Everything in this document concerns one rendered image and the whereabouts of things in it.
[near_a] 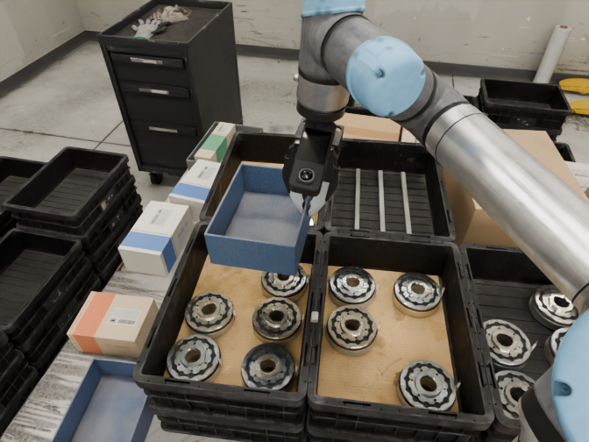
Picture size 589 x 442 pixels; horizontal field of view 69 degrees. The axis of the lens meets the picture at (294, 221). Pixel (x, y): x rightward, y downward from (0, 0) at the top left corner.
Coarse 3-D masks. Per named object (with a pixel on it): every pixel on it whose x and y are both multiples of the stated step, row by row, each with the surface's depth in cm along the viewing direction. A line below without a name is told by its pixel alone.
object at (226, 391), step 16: (208, 224) 100; (192, 240) 97; (320, 240) 96; (320, 256) 92; (176, 272) 89; (176, 288) 87; (160, 320) 80; (304, 336) 78; (144, 352) 76; (304, 352) 76; (304, 368) 73; (144, 384) 72; (160, 384) 71; (176, 384) 71; (192, 384) 71; (208, 384) 71; (224, 384) 71; (304, 384) 71; (240, 400) 71; (256, 400) 71; (272, 400) 70; (288, 400) 69; (304, 400) 71
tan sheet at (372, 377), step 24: (384, 288) 98; (384, 312) 94; (384, 336) 89; (408, 336) 89; (432, 336) 89; (336, 360) 85; (360, 360) 85; (384, 360) 85; (408, 360) 85; (432, 360) 85; (336, 384) 82; (360, 384) 82; (384, 384) 82; (456, 408) 78
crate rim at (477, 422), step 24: (384, 240) 96; (408, 240) 96; (432, 240) 96; (456, 264) 90; (312, 360) 74; (480, 360) 74; (312, 384) 71; (480, 384) 71; (312, 408) 71; (336, 408) 69; (360, 408) 68; (384, 408) 68; (408, 408) 68
